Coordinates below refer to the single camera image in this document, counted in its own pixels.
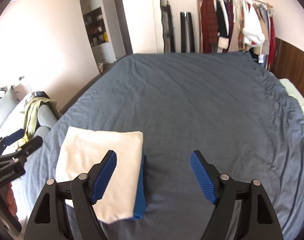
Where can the folded bright blue garment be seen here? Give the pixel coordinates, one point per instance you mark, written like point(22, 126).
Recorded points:
point(140, 202)

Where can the dark red plaid coat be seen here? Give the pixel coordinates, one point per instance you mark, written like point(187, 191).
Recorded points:
point(209, 26)

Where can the person's left hand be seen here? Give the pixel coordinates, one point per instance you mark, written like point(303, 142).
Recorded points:
point(10, 199)

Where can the wavy standing mirror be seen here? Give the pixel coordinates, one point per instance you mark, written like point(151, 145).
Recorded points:
point(157, 13)

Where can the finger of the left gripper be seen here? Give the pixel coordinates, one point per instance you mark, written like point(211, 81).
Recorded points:
point(10, 139)
point(22, 152)

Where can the red hanging garment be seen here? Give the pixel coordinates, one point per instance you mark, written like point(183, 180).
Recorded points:
point(272, 43)

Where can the cream white shorts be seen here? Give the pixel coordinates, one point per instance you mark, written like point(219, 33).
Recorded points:
point(117, 192)

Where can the white hanging jacket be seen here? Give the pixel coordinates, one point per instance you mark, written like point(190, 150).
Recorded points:
point(252, 31)

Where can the green garment on chair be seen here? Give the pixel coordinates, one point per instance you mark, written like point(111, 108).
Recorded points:
point(30, 123)

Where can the black cylinder tower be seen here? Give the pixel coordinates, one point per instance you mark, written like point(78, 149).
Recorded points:
point(187, 32)

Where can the light grey armchair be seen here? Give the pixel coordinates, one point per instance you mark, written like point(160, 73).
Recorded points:
point(12, 114)

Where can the arched wall shelf niche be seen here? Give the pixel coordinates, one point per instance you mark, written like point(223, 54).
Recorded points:
point(96, 31)

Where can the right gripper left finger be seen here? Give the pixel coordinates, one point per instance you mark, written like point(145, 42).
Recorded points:
point(49, 218)

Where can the black ladder stand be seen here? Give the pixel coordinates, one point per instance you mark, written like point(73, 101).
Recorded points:
point(167, 28)

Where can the grey-blue duvet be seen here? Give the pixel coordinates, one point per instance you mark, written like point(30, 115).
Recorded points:
point(236, 113)

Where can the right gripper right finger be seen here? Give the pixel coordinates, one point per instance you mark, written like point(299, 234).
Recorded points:
point(257, 217)

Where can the pale green pillow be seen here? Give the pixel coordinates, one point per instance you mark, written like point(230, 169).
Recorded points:
point(293, 91)

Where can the wooden headboard panel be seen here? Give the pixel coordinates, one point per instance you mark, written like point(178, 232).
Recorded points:
point(288, 63)

